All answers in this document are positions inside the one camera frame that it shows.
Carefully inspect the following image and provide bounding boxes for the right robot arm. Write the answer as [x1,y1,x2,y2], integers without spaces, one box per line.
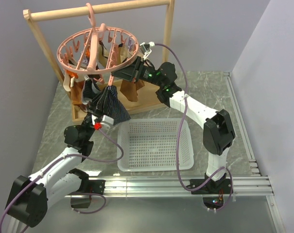
[112,57,236,194]

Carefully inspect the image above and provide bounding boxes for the cream hanging underwear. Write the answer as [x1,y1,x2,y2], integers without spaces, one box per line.
[97,41,132,67]

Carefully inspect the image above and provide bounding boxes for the orange clothes clip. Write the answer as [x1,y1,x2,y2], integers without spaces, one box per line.
[66,70,79,79]

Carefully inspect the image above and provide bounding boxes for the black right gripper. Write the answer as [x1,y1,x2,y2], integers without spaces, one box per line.
[111,57,164,89]

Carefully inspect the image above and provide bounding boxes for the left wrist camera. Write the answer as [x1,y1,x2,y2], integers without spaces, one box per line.
[92,115,114,131]

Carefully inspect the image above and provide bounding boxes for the navy striped underwear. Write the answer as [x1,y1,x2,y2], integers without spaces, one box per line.
[82,79,131,125]

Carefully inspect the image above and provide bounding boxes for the wooden clothes rack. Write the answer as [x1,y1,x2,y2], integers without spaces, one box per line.
[22,0,176,123]

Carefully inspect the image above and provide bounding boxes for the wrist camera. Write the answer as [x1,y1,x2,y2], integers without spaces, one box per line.
[92,115,114,131]
[139,42,155,60]

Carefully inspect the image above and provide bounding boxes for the brown hanging underwear right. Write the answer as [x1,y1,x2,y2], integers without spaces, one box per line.
[120,80,145,102]

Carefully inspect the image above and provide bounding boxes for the brown hanging underwear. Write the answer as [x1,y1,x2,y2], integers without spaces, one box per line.
[70,81,87,112]
[120,80,145,102]

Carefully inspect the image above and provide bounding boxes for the pink round clip hanger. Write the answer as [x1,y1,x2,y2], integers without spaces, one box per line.
[57,3,139,83]

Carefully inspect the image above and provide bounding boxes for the white plastic basket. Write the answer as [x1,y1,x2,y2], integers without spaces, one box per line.
[117,118,194,172]

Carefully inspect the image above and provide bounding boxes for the white ribbed cloth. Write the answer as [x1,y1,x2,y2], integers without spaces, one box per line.
[63,72,76,92]

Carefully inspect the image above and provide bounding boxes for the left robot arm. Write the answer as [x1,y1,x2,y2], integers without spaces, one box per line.
[4,88,108,228]

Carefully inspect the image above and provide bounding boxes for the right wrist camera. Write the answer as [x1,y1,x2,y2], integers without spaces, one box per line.
[139,42,155,60]

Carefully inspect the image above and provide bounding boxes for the brown hanging underwear left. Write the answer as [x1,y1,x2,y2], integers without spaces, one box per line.
[70,81,87,112]

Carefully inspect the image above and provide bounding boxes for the aluminium rail frame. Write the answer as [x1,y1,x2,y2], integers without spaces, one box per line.
[6,71,281,233]

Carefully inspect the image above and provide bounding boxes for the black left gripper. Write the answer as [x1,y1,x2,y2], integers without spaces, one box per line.
[81,87,109,141]

